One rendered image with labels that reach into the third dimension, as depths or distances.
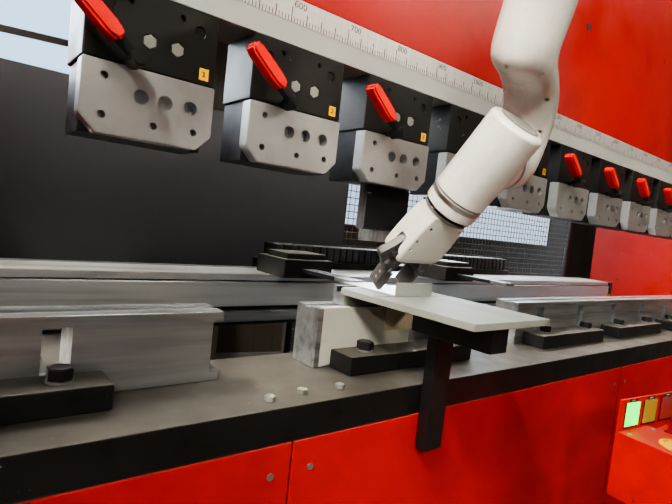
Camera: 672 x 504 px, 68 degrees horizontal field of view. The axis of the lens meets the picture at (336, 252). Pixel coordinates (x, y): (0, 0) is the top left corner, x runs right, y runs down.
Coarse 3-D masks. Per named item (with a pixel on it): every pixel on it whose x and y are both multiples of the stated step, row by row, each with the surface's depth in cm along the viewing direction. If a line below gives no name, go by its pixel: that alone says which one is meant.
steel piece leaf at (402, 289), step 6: (366, 288) 84; (372, 288) 84; (384, 288) 86; (390, 288) 87; (396, 288) 79; (402, 288) 80; (408, 288) 80; (414, 288) 81; (420, 288) 82; (426, 288) 83; (390, 294) 80; (396, 294) 79; (402, 294) 80; (408, 294) 81; (414, 294) 81; (420, 294) 82; (426, 294) 83
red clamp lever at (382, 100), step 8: (368, 88) 75; (376, 88) 73; (376, 96) 74; (384, 96) 75; (376, 104) 75; (384, 104) 75; (384, 112) 76; (392, 112) 76; (384, 120) 77; (392, 120) 77; (392, 128) 78; (400, 128) 77; (392, 136) 79; (400, 136) 78
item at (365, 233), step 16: (368, 192) 84; (384, 192) 86; (400, 192) 89; (368, 208) 85; (384, 208) 87; (400, 208) 89; (368, 224) 85; (384, 224) 87; (368, 240) 87; (384, 240) 89
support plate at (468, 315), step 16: (352, 288) 83; (384, 304) 74; (400, 304) 72; (416, 304) 73; (432, 304) 75; (448, 304) 77; (464, 304) 78; (480, 304) 81; (448, 320) 65; (464, 320) 64; (480, 320) 65; (496, 320) 66; (512, 320) 68; (528, 320) 69; (544, 320) 72
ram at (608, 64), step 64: (192, 0) 60; (320, 0) 71; (384, 0) 78; (448, 0) 87; (640, 0) 131; (384, 64) 79; (448, 64) 88; (576, 64) 115; (640, 64) 135; (640, 128) 140
